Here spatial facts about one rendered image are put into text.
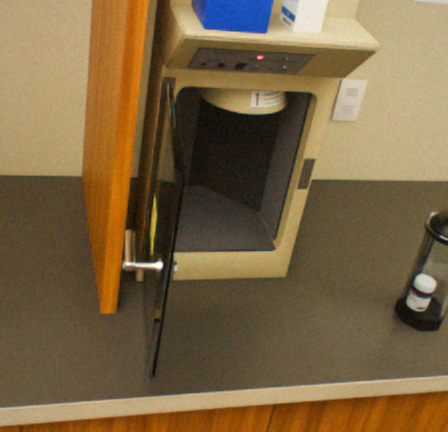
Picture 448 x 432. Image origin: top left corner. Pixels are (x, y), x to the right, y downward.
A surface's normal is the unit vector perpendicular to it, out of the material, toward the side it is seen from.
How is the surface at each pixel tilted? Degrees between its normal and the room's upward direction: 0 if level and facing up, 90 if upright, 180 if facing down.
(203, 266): 90
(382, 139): 90
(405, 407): 90
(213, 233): 0
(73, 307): 0
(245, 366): 0
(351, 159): 90
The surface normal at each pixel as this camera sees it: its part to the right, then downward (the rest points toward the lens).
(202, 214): 0.16, -0.83
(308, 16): 0.36, 0.56
